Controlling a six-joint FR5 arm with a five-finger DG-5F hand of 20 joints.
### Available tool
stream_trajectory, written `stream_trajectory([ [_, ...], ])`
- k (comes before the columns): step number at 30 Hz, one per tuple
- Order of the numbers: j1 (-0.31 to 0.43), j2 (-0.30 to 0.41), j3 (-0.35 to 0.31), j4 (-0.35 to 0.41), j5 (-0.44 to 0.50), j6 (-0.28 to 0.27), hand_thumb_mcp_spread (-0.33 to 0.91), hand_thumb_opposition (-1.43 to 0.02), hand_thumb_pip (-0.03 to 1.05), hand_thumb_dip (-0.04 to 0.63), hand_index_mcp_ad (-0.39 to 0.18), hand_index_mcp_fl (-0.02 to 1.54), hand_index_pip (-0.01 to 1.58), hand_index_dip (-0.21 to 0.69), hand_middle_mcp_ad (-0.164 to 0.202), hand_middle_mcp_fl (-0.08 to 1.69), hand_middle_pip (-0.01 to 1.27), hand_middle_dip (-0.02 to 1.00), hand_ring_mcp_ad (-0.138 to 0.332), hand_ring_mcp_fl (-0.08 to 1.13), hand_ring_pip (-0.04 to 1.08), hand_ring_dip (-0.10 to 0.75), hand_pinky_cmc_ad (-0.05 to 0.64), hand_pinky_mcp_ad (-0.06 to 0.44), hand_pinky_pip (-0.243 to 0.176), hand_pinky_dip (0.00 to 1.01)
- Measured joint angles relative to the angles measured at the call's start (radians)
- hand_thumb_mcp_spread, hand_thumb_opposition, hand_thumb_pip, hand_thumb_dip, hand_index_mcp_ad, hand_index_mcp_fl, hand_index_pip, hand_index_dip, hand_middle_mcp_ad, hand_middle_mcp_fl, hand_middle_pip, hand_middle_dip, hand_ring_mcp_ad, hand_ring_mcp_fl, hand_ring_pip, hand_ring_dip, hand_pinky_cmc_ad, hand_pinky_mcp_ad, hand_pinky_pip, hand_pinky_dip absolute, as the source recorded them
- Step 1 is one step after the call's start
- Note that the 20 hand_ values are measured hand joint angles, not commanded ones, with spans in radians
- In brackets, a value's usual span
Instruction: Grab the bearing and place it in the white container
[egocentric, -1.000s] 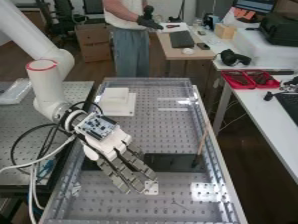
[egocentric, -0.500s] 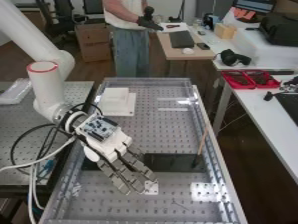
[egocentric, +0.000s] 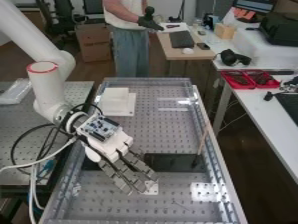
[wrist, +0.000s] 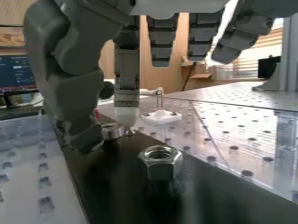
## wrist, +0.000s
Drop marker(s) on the black plate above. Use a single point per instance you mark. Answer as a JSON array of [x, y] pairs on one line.
[[111, 196]]

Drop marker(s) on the computer screen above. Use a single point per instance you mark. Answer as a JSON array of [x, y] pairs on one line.
[[15, 73]]

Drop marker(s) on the small white base plate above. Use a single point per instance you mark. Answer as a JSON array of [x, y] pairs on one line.
[[162, 117]]

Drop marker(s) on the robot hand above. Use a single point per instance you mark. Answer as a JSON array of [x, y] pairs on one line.
[[67, 50]]

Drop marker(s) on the cardboard box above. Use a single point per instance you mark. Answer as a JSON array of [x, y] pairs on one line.
[[198, 68]]

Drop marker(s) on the steel hex nut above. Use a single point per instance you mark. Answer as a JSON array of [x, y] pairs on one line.
[[160, 163]]

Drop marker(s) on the clear box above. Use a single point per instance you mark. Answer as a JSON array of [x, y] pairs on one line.
[[284, 133]]

